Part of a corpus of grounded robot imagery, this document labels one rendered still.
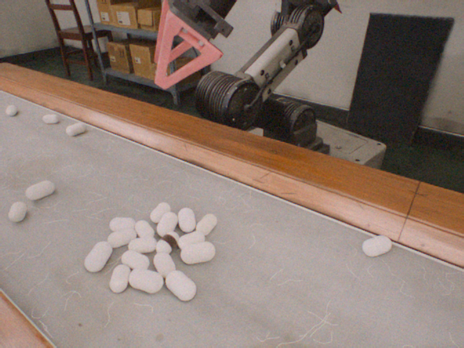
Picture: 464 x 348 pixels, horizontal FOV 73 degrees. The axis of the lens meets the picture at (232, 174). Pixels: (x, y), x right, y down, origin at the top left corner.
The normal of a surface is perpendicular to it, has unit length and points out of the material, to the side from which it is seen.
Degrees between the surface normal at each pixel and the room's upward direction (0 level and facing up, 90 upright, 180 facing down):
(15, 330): 0
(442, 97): 90
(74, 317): 0
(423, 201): 0
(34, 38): 89
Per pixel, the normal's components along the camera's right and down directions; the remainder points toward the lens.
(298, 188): -0.42, -0.26
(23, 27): 0.78, 0.33
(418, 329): -0.02, -0.83
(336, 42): -0.62, 0.45
